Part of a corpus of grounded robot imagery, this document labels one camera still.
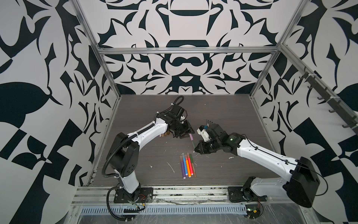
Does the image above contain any green capped brown pen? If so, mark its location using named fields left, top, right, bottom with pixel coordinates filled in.
left=189, top=154, right=196, bottom=177

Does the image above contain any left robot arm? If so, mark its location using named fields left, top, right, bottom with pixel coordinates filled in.
left=102, top=117, right=195, bottom=194

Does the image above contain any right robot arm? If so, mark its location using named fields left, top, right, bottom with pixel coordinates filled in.
left=194, top=124, right=320, bottom=208

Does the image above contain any blue marker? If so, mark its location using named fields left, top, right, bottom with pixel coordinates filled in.
left=181, top=153, right=188, bottom=177

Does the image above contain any red marker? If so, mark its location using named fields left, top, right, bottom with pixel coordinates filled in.
left=187, top=153, right=194, bottom=176

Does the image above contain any orange marker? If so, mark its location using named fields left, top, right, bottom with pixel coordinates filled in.
left=185, top=155, right=192, bottom=178

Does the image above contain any purple marker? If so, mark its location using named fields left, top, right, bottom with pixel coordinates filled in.
left=180, top=155, right=186, bottom=179

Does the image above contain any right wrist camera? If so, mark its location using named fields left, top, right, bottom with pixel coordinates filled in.
left=197, top=126, right=211, bottom=142

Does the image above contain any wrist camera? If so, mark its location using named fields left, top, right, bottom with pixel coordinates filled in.
left=169, top=104, right=185, bottom=118
left=197, top=126, right=211, bottom=142

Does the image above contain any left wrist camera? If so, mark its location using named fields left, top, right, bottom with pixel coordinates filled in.
left=169, top=104, right=185, bottom=118

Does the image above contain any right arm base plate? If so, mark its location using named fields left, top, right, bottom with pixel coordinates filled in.
left=227, top=186, right=252, bottom=203

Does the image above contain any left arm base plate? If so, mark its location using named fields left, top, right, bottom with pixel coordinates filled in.
left=114, top=186, right=153, bottom=203

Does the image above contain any left black corrugated cable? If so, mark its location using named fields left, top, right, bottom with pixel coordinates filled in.
left=101, top=96, right=185, bottom=222

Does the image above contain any white slotted cable duct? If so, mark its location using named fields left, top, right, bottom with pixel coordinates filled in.
left=81, top=204, right=247, bottom=215

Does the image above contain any aluminium front rail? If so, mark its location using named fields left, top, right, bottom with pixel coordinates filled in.
left=67, top=184, right=252, bottom=206

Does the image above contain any black hook rail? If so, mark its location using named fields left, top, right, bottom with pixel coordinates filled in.
left=300, top=66, right=358, bottom=135

